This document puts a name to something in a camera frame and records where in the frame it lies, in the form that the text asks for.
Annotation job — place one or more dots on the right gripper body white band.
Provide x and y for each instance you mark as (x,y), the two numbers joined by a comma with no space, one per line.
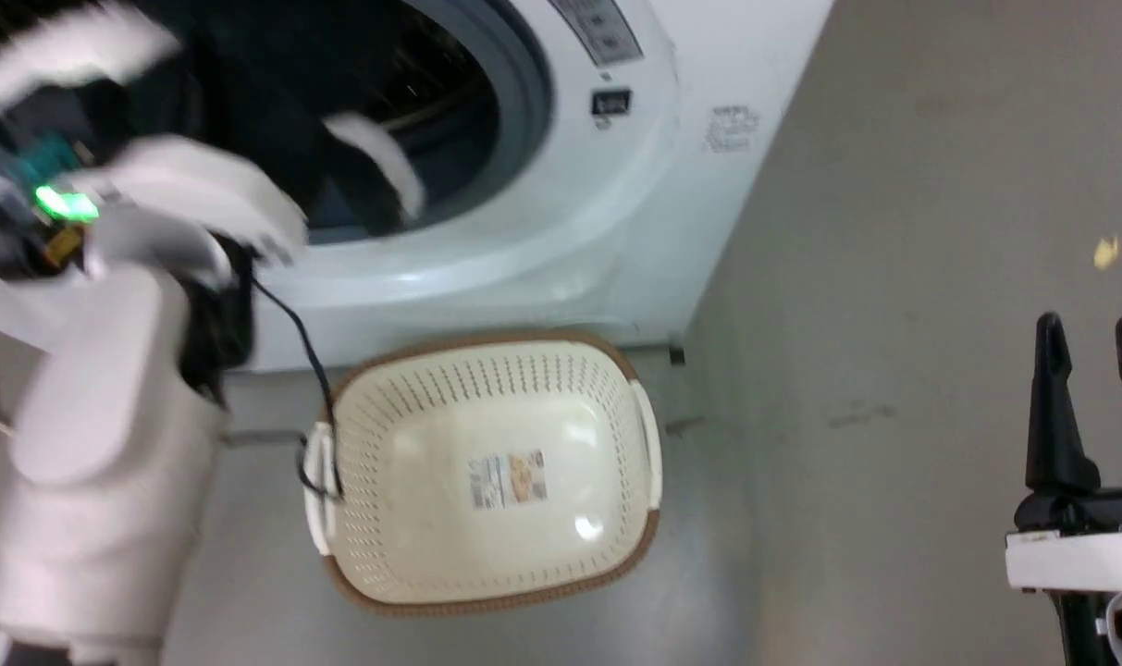
(1083,555)

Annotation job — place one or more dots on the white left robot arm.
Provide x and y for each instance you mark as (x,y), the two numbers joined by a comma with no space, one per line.
(89,462)

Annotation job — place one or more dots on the cream plastic laundry basket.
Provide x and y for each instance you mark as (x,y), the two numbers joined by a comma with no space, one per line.
(487,407)

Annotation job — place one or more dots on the small yellow floor scrap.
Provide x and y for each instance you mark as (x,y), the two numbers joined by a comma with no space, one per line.
(1105,252)

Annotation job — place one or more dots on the printed basket label sticker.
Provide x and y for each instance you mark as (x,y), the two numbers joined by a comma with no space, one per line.
(509,479)

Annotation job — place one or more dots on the white front-load washing machine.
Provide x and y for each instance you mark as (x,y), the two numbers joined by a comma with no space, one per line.
(616,231)

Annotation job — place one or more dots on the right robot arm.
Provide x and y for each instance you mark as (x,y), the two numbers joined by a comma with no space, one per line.
(1102,634)

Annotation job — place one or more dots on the black washing machine foot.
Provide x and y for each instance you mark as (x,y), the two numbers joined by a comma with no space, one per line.
(677,354)

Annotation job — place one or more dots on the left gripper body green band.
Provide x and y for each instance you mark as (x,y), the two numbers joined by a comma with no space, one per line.
(56,199)

